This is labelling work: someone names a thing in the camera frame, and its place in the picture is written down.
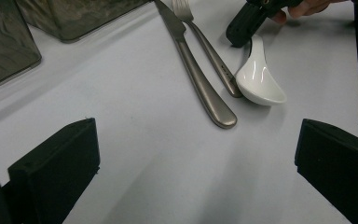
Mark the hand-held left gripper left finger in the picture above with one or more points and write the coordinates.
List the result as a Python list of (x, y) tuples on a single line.
[(52, 174)]

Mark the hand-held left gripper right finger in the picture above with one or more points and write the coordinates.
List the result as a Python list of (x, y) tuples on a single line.
[(341, 168)]

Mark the steel fork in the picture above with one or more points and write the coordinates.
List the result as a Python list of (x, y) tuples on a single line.
[(214, 60)]

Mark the white ceramic spoon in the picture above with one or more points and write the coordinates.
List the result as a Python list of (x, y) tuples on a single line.
[(258, 84)]

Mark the steel table knife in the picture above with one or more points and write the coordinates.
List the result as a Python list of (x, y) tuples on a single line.
[(199, 81)]

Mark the translucent grey plastic bin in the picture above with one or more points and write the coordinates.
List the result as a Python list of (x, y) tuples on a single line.
[(3, 46), (80, 17)]

